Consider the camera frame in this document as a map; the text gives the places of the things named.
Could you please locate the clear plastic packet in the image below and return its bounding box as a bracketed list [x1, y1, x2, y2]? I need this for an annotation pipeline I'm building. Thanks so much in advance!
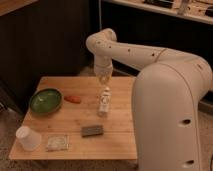
[46, 135, 69, 151]

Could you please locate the wooden table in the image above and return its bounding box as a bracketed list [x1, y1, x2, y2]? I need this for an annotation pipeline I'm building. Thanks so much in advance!
[9, 77, 137, 160]

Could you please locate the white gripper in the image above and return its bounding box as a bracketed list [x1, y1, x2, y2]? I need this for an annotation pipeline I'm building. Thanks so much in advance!
[94, 64, 113, 86]

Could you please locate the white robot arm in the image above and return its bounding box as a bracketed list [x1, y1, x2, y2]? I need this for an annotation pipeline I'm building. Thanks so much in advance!
[86, 28, 212, 171]

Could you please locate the grey sponge block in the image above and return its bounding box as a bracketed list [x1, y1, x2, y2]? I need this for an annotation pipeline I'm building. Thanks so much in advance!
[81, 125, 104, 137]

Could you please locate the orange carrot toy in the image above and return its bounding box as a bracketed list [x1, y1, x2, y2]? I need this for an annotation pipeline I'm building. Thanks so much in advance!
[64, 96, 81, 104]

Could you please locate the white spray bottle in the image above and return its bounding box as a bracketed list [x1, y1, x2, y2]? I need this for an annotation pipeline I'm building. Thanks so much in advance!
[98, 87, 111, 116]

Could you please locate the green bowl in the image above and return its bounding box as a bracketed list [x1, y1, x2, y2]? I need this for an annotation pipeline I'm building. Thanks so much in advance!
[29, 88, 62, 116]

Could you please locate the clear plastic cup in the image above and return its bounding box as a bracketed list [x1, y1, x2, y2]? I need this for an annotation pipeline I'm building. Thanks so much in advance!
[16, 126, 42, 151]

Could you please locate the white vertical pole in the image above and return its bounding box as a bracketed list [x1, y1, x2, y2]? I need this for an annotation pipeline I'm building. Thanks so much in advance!
[98, 0, 102, 31]

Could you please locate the white shelf with clutter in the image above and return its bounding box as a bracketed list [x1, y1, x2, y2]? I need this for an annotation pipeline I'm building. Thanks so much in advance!
[104, 0, 213, 25]

